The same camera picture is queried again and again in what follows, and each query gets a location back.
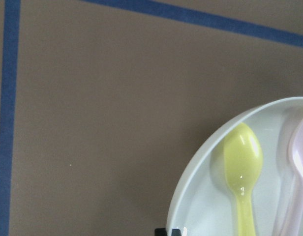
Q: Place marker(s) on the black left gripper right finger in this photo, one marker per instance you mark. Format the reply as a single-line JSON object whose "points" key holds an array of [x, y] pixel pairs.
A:
{"points": [[176, 232]]}

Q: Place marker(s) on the yellow plastic spoon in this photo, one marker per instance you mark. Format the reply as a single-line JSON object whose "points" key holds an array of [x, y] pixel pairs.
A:
{"points": [[243, 160]]}

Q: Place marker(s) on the pink plastic spoon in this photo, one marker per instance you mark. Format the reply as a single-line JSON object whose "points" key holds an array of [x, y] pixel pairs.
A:
{"points": [[289, 158]]}

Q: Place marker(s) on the white round plate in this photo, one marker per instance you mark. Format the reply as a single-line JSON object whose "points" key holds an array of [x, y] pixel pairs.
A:
{"points": [[203, 205]]}

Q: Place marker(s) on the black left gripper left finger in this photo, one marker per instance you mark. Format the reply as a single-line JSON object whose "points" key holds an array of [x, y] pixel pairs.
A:
{"points": [[160, 232]]}

